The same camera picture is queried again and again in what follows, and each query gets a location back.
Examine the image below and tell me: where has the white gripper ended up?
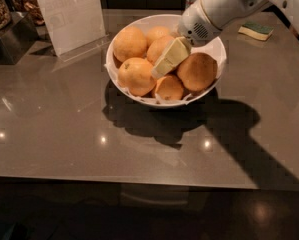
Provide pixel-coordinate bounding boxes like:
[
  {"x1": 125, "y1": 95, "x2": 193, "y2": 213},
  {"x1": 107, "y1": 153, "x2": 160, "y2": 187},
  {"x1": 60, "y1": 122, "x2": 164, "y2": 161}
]
[{"x1": 152, "y1": 0, "x2": 221, "y2": 79}]

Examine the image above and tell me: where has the orange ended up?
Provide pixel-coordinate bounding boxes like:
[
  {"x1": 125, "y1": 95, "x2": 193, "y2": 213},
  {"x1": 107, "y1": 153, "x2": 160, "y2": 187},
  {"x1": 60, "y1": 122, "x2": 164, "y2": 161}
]
[
  {"x1": 117, "y1": 57, "x2": 156, "y2": 96},
  {"x1": 176, "y1": 53, "x2": 218, "y2": 92},
  {"x1": 147, "y1": 35, "x2": 174, "y2": 65},
  {"x1": 113, "y1": 26, "x2": 147, "y2": 62},
  {"x1": 146, "y1": 26, "x2": 173, "y2": 46},
  {"x1": 151, "y1": 74, "x2": 184, "y2": 101}
]

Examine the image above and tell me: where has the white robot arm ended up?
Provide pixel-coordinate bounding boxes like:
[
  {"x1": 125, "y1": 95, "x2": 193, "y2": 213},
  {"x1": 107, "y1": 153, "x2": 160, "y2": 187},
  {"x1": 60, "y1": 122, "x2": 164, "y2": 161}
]
[{"x1": 152, "y1": 0, "x2": 299, "y2": 79}]

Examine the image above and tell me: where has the white ceramic bowl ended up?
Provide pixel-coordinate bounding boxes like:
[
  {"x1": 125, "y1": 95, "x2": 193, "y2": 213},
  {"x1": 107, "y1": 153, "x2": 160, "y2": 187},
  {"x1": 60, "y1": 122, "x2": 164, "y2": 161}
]
[{"x1": 105, "y1": 14, "x2": 228, "y2": 110}]

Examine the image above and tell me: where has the yellow green sponge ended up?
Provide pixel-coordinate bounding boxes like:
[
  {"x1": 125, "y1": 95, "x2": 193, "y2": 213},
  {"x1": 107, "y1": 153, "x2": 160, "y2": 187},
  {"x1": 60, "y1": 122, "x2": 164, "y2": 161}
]
[{"x1": 238, "y1": 22, "x2": 273, "y2": 41}]

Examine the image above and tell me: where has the clear acrylic sign holder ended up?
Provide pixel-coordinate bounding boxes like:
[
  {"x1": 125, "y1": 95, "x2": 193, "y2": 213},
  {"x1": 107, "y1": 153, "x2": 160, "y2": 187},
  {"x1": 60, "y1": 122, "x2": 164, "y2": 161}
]
[{"x1": 37, "y1": 0, "x2": 109, "y2": 61}]

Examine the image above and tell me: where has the dark square box stand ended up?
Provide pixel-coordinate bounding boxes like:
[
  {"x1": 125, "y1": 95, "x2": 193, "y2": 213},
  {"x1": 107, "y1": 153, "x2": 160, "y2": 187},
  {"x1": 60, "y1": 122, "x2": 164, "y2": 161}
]
[{"x1": 0, "y1": 12, "x2": 38, "y2": 65}]

